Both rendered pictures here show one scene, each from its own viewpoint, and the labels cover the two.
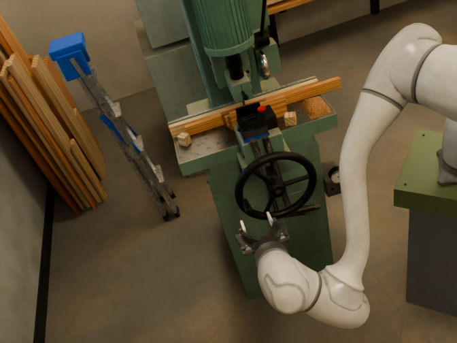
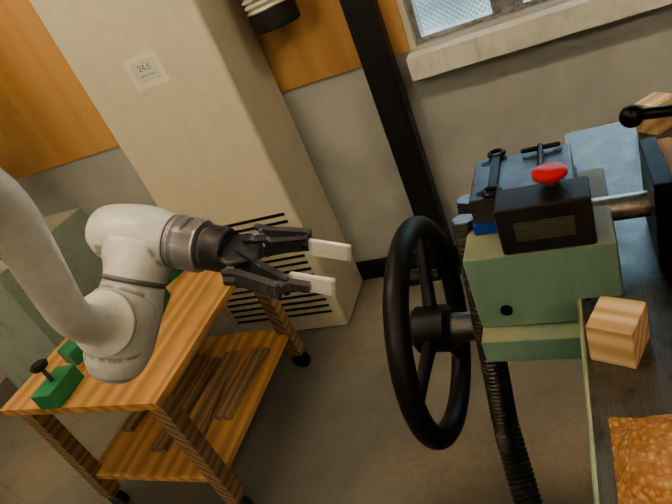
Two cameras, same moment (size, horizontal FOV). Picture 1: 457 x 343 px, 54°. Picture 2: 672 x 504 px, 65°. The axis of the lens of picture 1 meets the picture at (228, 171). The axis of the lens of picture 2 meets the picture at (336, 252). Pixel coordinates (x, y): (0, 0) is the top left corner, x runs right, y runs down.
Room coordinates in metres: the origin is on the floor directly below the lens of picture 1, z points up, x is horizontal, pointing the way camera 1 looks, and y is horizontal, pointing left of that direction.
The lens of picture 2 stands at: (1.35, -0.62, 1.26)
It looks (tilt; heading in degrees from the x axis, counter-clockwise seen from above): 29 degrees down; 122
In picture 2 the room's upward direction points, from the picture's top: 24 degrees counter-clockwise
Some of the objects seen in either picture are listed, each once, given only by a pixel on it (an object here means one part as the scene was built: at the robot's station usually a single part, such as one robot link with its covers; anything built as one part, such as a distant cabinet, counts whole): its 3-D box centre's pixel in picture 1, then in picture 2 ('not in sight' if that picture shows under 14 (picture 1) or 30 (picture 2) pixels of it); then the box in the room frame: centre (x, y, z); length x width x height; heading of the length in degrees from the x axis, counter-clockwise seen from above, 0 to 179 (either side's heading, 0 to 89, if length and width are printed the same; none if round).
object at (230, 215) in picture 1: (262, 197); not in sight; (1.59, -0.12, 0.36); 0.58 x 0.45 x 0.71; 2
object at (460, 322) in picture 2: (269, 174); (493, 324); (1.21, -0.14, 0.81); 0.29 x 0.20 x 0.29; 92
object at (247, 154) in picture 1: (259, 139); (542, 247); (1.28, -0.14, 0.91); 0.15 x 0.14 x 0.09; 92
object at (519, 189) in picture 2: (257, 122); (527, 191); (1.28, -0.14, 0.99); 0.13 x 0.11 x 0.06; 92
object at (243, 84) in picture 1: (239, 85); not in sight; (1.49, -0.13, 1.03); 0.14 x 0.07 x 0.09; 2
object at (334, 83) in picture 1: (263, 106); not in sight; (1.48, -0.20, 0.92); 0.62 x 0.02 x 0.04; 92
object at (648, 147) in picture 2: (251, 120); (622, 206); (1.36, -0.13, 0.95); 0.09 x 0.07 x 0.09; 92
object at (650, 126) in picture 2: (184, 139); (656, 113); (1.41, 0.12, 0.92); 0.04 x 0.03 x 0.04; 44
